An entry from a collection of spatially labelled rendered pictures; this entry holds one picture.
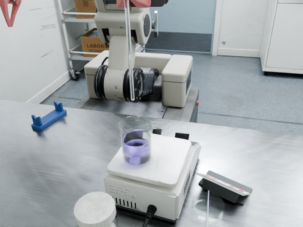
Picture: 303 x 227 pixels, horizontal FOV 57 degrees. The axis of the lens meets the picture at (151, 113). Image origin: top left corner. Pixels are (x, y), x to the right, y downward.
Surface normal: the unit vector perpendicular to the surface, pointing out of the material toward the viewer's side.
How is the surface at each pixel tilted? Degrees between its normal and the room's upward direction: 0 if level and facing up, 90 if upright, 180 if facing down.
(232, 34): 90
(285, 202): 0
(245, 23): 90
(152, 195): 90
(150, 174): 0
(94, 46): 91
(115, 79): 50
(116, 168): 0
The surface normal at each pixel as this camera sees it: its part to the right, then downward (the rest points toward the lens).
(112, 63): -0.25, 0.07
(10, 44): 0.96, 0.11
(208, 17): -0.26, 0.50
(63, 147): -0.03, -0.86
